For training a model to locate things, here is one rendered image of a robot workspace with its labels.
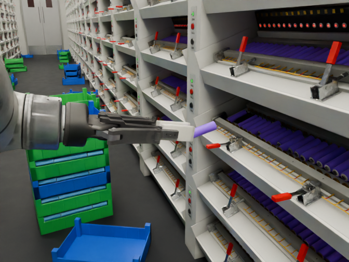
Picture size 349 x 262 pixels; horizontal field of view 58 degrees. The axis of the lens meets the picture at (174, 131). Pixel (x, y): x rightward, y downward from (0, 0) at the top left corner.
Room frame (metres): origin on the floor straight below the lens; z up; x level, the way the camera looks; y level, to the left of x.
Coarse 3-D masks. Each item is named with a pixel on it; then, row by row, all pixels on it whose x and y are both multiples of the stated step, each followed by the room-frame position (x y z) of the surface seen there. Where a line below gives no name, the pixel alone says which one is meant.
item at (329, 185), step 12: (216, 120) 0.91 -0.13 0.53; (228, 132) 0.84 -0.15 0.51; (240, 132) 0.79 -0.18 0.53; (252, 144) 0.73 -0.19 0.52; (264, 144) 0.70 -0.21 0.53; (276, 156) 0.64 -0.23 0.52; (288, 156) 0.62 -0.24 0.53; (276, 168) 0.62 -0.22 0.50; (288, 168) 0.61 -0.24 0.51; (300, 168) 0.57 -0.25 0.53; (312, 168) 0.56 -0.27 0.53; (324, 180) 0.52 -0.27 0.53; (336, 192) 0.49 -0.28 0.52; (348, 192) 0.47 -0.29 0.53; (348, 204) 0.46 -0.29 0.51
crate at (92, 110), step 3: (90, 102) 1.35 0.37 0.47; (93, 102) 1.36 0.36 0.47; (90, 105) 1.35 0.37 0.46; (93, 105) 1.36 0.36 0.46; (90, 108) 1.35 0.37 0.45; (93, 108) 1.35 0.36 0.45; (90, 111) 1.35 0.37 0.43; (93, 111) 1.36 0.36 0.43; (96, 111) 1.32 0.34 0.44; (99, 111) 1.28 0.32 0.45; (105, 111) 1.20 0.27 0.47
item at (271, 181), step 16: (208, 112) 0.93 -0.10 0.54; (224, 112) 0.93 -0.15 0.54; (208, 144) 0.87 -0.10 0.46; (224, 160) 0.79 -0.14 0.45; (240, 160) 0.70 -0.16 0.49; (256, 160) 0.68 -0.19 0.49; (256, 176) 0.63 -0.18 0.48; (272, 176) 0.61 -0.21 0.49; (288, 176) 0.59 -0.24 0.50; (336, 176) 0.55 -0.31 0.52; (272, 192) 0.58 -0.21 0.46; (288, 192) 0.54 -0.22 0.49; (288, 208) 0.54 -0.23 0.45; (304, 208) 0.49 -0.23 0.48; (320, 208) 0.48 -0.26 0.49; (336, 208) 0.47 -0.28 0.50; (304, 224) 0.50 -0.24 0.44; (320, 224) 0.45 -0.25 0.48; (336, 224) 0.44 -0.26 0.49; (336, 240) 0.43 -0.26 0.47
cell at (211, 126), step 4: (204, 124) 0.60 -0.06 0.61; (208, 124) 0.59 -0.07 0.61; (212, 124) 0.59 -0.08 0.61; (196, 128) 0.59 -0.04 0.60; (200, 128) 0.59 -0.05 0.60; (204, 128) 0.59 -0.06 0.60; (208, 128) 0.59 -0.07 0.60; (212, 128) 0.59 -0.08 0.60; (216, 128) 0.59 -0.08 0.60; (196, 132) 0.58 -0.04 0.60; (200, 132) 0.58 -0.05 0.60; (204, 132) 0.58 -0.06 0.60; (208, 132) 0.59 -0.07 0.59; (196, 136) 0.58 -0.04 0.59
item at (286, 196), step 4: (304, 188) 0.51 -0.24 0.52; (292, 192) 0.50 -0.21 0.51; (296, 192) 0.50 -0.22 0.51; (300, 192) 0.50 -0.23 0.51; (304, 192) 0.50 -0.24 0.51; (272, 196) 0.49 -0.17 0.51; (276, 196) 0.49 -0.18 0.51; (280, 196) 0.49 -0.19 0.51; (284, 196) 0.49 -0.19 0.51; (288, 196) 0.49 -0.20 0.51; (292, 196) 0.49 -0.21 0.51; (276, 200) 0.48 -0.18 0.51; (280, 200) 0.48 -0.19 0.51; (284, 200) 0.49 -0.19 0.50
